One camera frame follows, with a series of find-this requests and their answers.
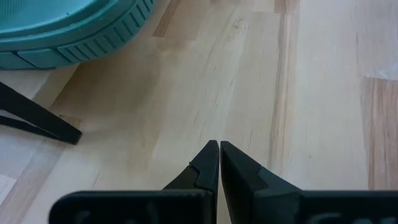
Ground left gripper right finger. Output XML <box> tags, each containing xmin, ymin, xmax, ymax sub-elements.
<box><xmin>220</xmin><ymin>140</ymin><xmax>302</xmax><ymax>224</ymax></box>

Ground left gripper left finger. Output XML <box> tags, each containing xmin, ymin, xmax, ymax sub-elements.
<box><xmin>161</xmin><ymin>139</ymin><xmax>220</xmax><ymax>200</ymax></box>

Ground green rubber slide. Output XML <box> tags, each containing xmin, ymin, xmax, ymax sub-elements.
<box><xmin>0</xmin><ymin>0</ymin><xmax>156</xmax><ymax>71</ymax></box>

